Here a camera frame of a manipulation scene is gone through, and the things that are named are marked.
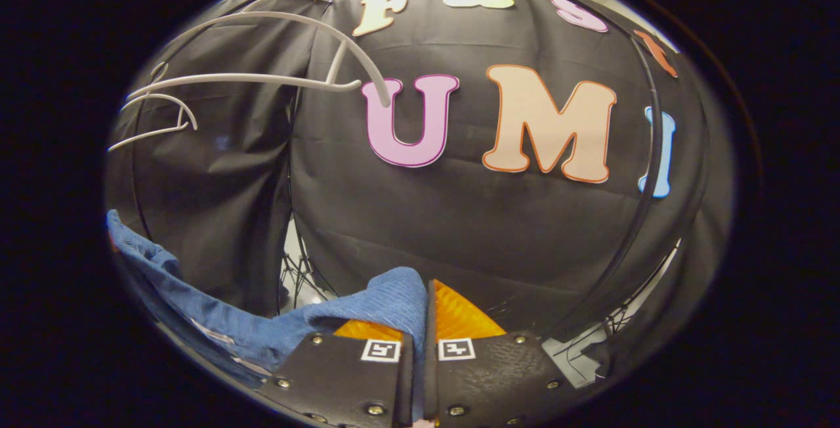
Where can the black clothes rail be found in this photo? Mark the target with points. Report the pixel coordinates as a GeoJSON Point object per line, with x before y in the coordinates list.
{"type": "Point", "coordinates": [658, 132]}

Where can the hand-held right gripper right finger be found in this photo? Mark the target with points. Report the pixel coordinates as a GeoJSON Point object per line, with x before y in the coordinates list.
{"type": "Point", "coordinates": [431, 349]}

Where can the black backdrop stand legs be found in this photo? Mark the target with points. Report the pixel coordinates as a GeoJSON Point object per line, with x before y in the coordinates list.
{"type": "Point", "coordinates": [303, 274]}

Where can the white clothes hanger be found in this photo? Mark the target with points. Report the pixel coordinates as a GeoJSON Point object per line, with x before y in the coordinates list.
{"type": "Point", "coordinates": [384, 93]}
{"type": "Point", "coordinates": [187, 113]}

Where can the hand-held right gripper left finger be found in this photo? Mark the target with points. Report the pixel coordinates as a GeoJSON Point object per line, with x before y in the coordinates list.
{"type": "Point", "coordinates": [341, 382]}

